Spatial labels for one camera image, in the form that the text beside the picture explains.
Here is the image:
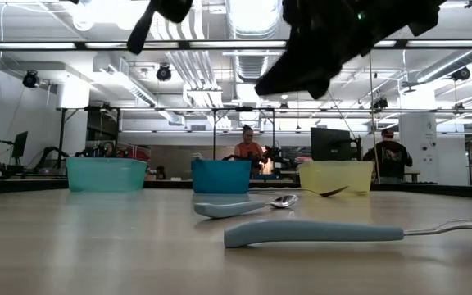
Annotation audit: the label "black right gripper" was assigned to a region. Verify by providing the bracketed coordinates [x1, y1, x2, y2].
[254, 0, 388, 101]

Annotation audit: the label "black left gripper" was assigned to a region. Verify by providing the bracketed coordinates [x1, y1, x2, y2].
[127, 0, 194, 55]

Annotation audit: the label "white ceiling pipes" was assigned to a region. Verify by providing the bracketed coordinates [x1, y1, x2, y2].
[149, 0, 225, 107]

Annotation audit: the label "black computer monitor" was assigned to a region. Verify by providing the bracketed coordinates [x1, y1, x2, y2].
[11, 130, 30, 161]
[310, 126, 363, 162]

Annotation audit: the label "white light strip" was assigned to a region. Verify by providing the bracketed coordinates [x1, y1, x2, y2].
[0, 39, 472, 48]

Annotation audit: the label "person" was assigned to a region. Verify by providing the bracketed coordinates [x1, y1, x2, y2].
[361, 128, 414, 184]
[234, 125, 268, 178]

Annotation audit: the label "yellow plastic bin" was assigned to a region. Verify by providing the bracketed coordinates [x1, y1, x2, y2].
[297, 160, 375, 196]

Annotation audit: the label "white pillar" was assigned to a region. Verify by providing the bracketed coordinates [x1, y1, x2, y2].
[398, 112, 438, 184]

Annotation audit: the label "blue plastic bin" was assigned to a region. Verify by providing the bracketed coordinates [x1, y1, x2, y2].
[190, 159, 252, 195]

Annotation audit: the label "teal plastic bin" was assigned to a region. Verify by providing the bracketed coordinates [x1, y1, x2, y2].
[66, 157, 148, 193]

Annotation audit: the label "black ceiling camera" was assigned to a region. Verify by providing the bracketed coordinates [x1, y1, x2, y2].
[156, 63, 173, 82]
[22, 70, 41, 89]
[371, 96, 389, 112]
[451, 66, 472, 82]

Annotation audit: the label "yellow cable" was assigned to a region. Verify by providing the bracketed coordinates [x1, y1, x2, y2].
[367, 51, 381, 184]

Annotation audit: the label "silver ribbed ceiling duct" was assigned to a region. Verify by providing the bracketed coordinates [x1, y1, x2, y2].
[224, 0, 284, 83]

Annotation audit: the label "spoon with teal patterned handle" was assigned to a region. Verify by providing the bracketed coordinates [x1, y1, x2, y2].
[247, 185, 350, 198]

